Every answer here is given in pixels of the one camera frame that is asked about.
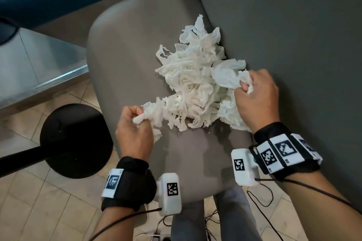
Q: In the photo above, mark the person's right hand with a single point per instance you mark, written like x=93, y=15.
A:
x=260, y=102

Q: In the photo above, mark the person's left hand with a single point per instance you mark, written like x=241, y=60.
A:
x=133, y=139

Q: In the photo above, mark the white tissue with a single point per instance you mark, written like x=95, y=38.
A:
x=152, y=113
x=226, y=75

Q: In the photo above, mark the pile of white tissue shreds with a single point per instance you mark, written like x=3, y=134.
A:
x=192, y=79

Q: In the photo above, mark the person's right forearm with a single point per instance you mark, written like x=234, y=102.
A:
x=316, y=212

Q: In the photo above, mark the person's right leg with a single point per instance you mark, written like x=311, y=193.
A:
x=234, y=215

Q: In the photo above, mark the black wristband with marker tags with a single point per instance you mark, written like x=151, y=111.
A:
x=282, y=150
x=133, y=184

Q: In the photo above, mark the white power strip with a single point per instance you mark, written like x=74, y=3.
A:
x=161, y=238

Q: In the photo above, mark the shiny metal plinth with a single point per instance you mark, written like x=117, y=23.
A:
x=34, y=65

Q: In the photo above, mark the black pedestal table base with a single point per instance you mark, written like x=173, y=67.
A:
x=79, y=142

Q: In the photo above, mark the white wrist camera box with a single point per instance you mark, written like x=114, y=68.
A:
x=244, y=167
x=169, y=192

